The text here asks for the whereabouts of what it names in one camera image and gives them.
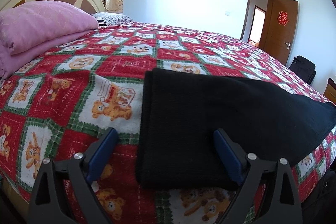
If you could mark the wooden cabinet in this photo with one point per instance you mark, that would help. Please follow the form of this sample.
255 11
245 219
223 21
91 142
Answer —
330 91

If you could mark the red double happiness decal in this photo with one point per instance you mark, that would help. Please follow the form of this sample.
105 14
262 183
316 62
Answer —
282 18

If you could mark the pink folded blanket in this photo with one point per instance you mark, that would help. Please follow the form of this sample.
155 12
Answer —
32 28

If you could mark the silver door handle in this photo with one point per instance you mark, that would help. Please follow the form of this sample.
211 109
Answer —
287 45

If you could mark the black pants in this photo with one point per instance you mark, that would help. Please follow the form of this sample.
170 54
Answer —
182 111

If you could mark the brown wooden door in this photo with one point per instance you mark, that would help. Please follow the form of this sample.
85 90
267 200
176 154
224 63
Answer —
274 35

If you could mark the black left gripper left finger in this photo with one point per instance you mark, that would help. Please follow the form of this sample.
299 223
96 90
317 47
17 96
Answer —
49 202

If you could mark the black folding chair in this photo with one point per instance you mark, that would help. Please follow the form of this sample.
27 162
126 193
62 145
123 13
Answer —
303 68

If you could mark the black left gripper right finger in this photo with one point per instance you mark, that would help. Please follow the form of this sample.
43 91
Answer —
280 201

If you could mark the striped grey pillow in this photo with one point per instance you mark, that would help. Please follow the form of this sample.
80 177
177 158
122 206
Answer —
108 19

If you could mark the red checkered Christmas bedspread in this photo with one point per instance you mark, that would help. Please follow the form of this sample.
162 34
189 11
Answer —
59 103

